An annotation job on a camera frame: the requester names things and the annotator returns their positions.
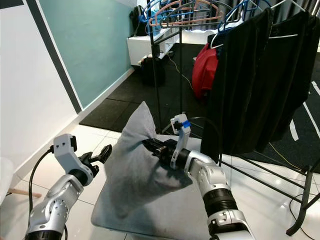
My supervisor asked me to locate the short white tape strip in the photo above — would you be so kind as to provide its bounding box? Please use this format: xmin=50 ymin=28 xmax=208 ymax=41
xmin=288 ymin=119 xmax=300 ymax=142

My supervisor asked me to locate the black floor bag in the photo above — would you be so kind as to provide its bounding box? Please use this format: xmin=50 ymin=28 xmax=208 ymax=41
xmin=139 ymin=55 xmax=166 ymax=87

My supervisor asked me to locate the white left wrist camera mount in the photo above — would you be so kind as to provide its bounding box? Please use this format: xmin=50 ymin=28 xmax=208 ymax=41
xmin=53 ymin=133 xmax=96 ymax=176

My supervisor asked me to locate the black hanging garment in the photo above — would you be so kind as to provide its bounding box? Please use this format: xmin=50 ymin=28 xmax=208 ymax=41
xmin=240 ymin=9 xmax=319 ymax=157
xmin=200 ymin=8 xmax=276 ymax=162

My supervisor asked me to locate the wooden stick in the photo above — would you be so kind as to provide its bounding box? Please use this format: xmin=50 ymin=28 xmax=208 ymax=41
xmin=7 ymin=187 xmax=42 ymax=199

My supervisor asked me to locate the brown clothes hanger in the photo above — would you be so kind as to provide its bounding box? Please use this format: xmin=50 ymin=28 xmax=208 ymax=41
xmin=152 ymin=1 xmax=226 ymax=27

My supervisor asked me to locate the black backpack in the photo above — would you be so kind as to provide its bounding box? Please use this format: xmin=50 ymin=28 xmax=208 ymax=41
xmin=128 ymin=4 xmax=149 ymax=37

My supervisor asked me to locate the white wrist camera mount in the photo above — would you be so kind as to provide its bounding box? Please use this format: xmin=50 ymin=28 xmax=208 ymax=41
xmin=169 ymin=113 xmax=192 ymax=170
xmin=53 ymin=133 xmax=96 ymax=176

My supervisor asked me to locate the long white tape strip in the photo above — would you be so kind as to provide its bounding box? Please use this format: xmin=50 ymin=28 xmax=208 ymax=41
xmin=303 ymin=102 xmax=320 ymax=137

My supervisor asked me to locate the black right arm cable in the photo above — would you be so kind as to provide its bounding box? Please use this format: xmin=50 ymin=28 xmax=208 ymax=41
xmin=182 ymin=116 xmax=224 ymax=167

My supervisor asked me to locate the white clothes hanger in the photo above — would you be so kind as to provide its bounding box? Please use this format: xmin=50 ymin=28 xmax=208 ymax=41
xmin=209 ymin=24 xmax=232 ymax=49
xmin=268 ymin=33 xmax=300 ymax=41

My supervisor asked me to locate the black metal clothes rack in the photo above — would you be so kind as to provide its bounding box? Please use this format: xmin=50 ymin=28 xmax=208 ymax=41
xmin=147 ymin=0 xmax=320 ymax=237

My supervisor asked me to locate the blue clothes hanger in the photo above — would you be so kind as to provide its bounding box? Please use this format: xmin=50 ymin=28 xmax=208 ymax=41
xmin=139 ymin=0 xmax=182 ymax=24
xmin=222 ymin=0 xmax=272 ymax=32

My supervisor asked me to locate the black rubber floor mat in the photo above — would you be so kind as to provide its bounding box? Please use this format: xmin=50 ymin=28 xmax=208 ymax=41
xmin=79 ymin=42 xmax=320 ymax=174

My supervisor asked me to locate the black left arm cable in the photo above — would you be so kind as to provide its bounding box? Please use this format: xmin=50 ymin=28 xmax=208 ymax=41
xmin=28 ymin=146 xmax=56 ymax=229

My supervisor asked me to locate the black floor cable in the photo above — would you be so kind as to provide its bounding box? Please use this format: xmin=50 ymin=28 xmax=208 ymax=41
xmin=289 ymin=192 xmax=320 ymax=227

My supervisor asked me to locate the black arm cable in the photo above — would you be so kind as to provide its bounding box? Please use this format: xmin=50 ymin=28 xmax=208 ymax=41
xmin=182 ymin=116 xmax=224 ymax=167
xmin=28 ymin=146 xmax=56 ymax=229

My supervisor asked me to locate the white low cabinet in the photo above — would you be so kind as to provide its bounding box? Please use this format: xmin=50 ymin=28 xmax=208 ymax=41
xmin=126 ymin=29 xmax=182 ymax=66

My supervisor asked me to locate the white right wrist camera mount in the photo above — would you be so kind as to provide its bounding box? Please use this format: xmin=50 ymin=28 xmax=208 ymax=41
xmin=169 ymin=113 xmax=192 ymax=170

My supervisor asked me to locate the yellow floor cable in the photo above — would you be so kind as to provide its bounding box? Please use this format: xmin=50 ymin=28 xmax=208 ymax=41
xmin=268 ymin=142 xmax=306 ymax=171

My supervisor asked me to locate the grey pillow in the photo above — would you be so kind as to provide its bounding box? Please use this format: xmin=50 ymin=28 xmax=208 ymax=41
xmin=110 ymin=101 xmax=196 ymax=219

